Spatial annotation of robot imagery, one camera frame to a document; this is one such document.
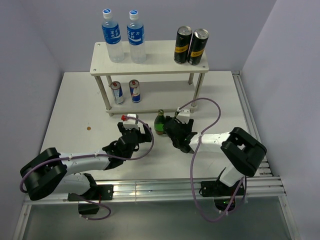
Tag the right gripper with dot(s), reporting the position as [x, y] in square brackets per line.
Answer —
[188, 126]

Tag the left black tall can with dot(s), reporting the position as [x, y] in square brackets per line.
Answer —
[183, 39]

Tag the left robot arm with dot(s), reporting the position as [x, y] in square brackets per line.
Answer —
[55, 172]

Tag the aluminium side rail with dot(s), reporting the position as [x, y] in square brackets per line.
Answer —
[264, 168]

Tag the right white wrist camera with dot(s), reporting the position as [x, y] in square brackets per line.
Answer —
[183, 115]

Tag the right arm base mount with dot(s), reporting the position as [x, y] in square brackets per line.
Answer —
[220, 192]

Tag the right black tall can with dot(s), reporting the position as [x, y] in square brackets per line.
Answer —
[198, 43]

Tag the white two-tier shelf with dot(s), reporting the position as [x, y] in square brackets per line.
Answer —
[164, 84]

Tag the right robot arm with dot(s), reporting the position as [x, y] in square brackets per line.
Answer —
[243, 151]

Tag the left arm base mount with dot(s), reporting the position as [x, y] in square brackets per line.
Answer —
[91, 202]

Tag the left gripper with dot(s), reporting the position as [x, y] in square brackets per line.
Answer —
[147, 131]

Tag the black tall can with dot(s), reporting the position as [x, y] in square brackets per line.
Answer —
[183, 39]
[198, 43]

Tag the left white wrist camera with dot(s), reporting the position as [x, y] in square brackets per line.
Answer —
[129, 121]

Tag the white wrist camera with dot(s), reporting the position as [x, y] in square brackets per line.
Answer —
[129, 121]
[183, 115]

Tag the aluminium front rail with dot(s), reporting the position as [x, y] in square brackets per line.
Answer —
[180, 189]

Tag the blue-label water bottle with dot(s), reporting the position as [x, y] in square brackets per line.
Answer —
[136, 38]
[112, 36]

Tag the silver energy can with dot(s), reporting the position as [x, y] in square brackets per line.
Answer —
[117, 92]
[134, 87]

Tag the left green glass bottle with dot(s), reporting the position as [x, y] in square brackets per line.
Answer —
[159, 122]

